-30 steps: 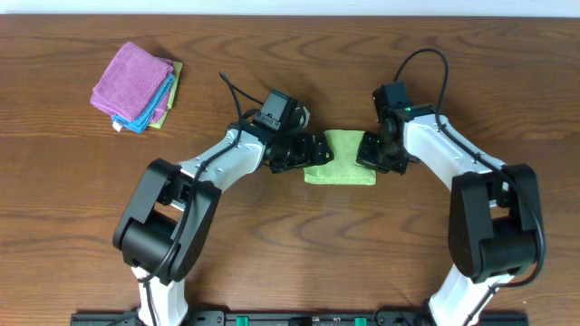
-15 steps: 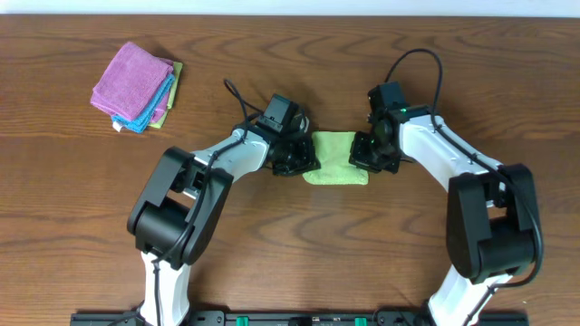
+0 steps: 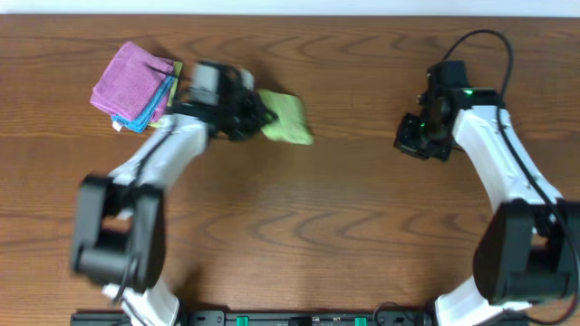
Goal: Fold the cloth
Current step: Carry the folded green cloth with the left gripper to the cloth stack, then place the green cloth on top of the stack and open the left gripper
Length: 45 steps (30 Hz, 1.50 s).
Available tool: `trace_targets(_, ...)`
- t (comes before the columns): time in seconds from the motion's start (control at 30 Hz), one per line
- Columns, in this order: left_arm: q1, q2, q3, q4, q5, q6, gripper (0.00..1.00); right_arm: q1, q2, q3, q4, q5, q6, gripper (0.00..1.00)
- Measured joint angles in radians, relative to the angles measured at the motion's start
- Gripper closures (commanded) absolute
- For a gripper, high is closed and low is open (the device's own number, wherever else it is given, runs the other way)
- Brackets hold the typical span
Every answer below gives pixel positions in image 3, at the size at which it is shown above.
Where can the blue folded cloth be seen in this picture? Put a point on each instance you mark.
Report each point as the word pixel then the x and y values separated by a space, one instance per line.
pixel 140 123

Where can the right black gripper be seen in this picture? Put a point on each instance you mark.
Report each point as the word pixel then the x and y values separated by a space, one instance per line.
pixel 411 139

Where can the green microfiber cloth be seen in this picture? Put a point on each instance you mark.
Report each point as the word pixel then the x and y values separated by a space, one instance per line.
pixel 291 125

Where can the purple folded cloth top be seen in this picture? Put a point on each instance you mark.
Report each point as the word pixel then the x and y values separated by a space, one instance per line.
pixel 129 82

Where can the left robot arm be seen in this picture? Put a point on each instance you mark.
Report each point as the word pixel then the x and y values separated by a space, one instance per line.
pixel 119 235

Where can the green folded cloth bottom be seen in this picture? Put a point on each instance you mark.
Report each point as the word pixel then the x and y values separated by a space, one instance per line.
pixel 174 86

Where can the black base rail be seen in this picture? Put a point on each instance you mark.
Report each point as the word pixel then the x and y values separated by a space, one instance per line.
pixel 219 318

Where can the purple folded cloth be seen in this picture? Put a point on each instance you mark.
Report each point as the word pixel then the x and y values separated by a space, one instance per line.
pixel 158 79
pixel 129 82

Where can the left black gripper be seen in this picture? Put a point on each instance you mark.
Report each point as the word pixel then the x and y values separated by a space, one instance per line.
pixel 249 114

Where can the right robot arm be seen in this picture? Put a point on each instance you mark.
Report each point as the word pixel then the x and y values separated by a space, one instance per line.
pixel 529 253

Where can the purple folded cloth lower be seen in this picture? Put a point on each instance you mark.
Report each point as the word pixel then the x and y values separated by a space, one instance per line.
pixel 158 79

